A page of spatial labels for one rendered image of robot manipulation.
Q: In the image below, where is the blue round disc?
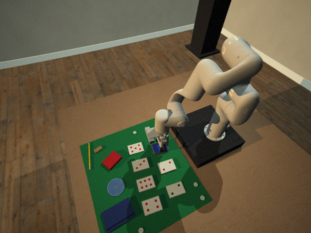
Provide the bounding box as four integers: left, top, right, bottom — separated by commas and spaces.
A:
107, 178, 125, 197

